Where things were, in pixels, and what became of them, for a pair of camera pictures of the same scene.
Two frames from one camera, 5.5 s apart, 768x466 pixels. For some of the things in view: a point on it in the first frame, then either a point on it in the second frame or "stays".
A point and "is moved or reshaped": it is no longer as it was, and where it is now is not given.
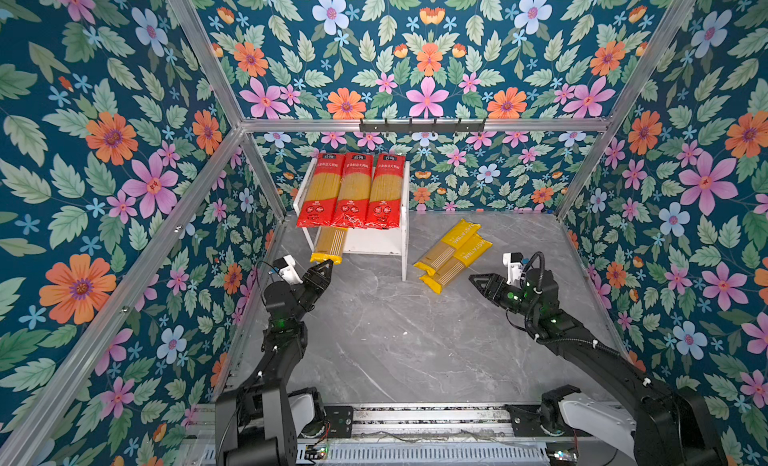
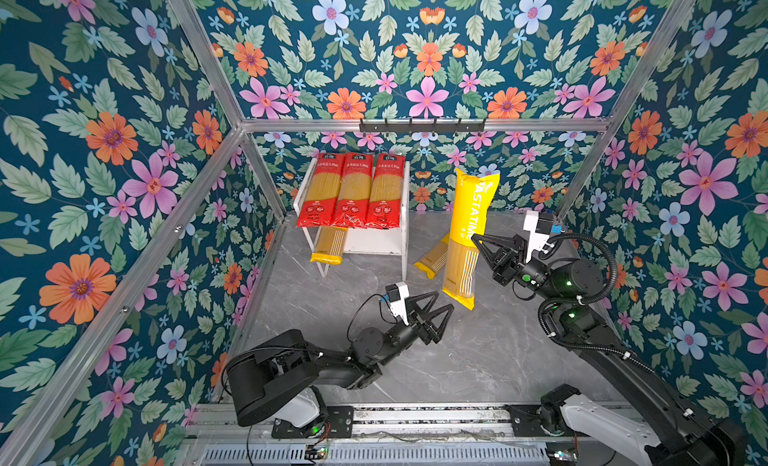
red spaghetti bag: x=352 y=208 stays
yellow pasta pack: x=329 y=245 stays
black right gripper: x=501 y=282 to x=507 y=266
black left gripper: x=317 y=281 to x=425 y=332
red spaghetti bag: x=384 y=204 stays
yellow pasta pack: x=454 y=265 is moved or reshaped
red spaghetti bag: x=318 y=202 stays
